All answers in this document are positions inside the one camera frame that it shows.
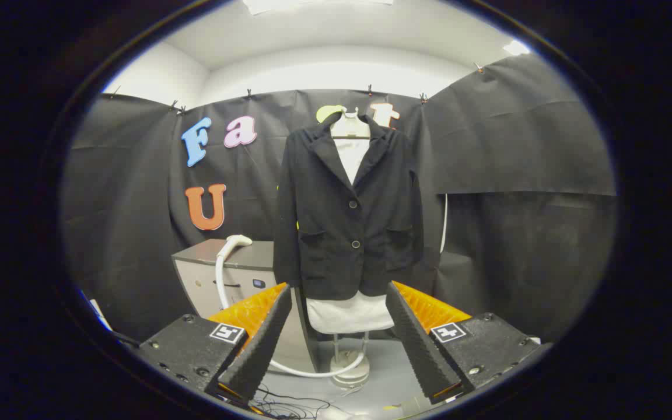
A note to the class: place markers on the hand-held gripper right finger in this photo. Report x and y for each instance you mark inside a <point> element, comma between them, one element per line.
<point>420,350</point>

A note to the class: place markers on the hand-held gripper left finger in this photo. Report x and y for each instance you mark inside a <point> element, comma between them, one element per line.
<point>257,350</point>

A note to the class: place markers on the white garment steamer head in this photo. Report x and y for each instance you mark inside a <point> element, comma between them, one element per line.
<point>240,240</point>

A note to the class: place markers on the black jacket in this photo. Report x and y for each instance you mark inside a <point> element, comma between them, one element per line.
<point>342,233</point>

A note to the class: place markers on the mannequin stand base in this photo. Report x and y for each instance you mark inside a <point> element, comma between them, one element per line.
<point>350,378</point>

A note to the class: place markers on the white mannequin torso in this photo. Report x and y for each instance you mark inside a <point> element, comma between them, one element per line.
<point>347,315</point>

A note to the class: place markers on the grey cabinet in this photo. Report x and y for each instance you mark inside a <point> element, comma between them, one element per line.
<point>196,280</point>

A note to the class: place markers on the flat cardboard piece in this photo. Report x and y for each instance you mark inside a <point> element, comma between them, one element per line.
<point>532,340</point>

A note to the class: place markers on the white flat sheet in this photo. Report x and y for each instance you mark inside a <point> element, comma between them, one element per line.
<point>100,315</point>

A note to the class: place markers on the black backdrop cloth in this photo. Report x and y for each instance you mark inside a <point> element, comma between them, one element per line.
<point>517,146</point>

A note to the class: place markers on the ceiling light panel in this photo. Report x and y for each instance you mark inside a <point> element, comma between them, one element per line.
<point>312,4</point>
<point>517,47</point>

